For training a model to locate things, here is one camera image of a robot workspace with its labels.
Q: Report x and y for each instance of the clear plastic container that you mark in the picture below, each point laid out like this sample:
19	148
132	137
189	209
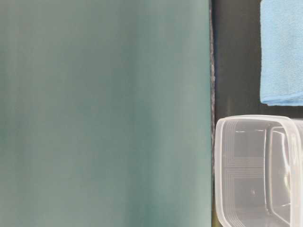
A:
258	169

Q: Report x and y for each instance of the folded blue towel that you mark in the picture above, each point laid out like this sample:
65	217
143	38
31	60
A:
281	30

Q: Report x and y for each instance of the green backdrop curtain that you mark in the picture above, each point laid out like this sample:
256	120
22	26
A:
105	116

